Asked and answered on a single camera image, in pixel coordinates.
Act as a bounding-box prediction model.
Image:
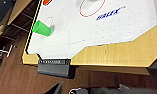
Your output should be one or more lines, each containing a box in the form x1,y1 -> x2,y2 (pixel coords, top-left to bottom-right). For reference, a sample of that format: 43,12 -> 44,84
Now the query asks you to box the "yellow air hockey table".
21,0 -> 157,80

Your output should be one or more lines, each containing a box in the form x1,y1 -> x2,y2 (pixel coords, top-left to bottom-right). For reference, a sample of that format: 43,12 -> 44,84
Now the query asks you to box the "orange plastic bowl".
41,0 -> 54,6

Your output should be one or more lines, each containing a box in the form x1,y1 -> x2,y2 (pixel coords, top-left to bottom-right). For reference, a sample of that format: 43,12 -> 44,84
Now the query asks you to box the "long wooden table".
6,0 -> 34,26

